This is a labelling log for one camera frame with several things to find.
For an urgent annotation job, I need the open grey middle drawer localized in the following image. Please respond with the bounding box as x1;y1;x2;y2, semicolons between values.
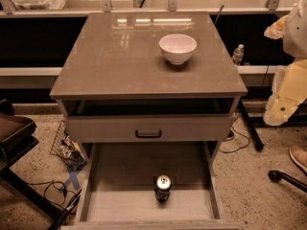
60;142;239;230

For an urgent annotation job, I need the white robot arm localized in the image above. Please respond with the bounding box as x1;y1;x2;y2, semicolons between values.
263;0;307;127

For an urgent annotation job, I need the closed grey top drawer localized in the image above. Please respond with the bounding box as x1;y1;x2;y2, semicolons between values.
63;115;234;143

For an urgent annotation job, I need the black cable on floor left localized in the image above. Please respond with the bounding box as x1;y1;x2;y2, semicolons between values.
27;179;81;215

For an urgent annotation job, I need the white ceramic bowl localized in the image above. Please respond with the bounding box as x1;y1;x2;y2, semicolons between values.
159;34;198;65

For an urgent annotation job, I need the black drawer handle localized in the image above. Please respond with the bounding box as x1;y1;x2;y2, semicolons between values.
135;130;162;139

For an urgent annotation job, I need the grey drawer cabinet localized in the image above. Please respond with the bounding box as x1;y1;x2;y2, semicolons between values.
49;11;248;230

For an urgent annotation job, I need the black cable on floor right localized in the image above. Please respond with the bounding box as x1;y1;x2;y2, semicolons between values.
219;113;251;154

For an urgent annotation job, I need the blue tape cross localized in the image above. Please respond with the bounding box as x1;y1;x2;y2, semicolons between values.
60;171;81;190

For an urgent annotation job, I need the person's shoe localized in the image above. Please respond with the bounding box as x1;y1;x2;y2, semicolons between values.
290;146;307;173

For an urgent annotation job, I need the clear plastic water bottle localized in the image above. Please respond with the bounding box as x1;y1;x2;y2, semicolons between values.
232;44;244;65

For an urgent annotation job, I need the black chair leg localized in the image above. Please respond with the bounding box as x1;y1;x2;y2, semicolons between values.
268;170;307;193

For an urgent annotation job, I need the black cable on floor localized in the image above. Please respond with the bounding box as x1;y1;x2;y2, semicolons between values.
27;179;81;215
219;113;251;154

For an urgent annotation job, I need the black table leg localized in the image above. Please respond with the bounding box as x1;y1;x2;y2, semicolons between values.
238;101;264;151

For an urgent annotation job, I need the pepsi soda can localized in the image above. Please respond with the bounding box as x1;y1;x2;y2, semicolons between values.
153;175;172;203

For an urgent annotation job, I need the wire basket with items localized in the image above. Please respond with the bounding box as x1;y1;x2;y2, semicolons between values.
50;122;86;171

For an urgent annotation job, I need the dark chair at left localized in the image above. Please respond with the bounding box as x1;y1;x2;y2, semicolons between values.
0;99;61;219

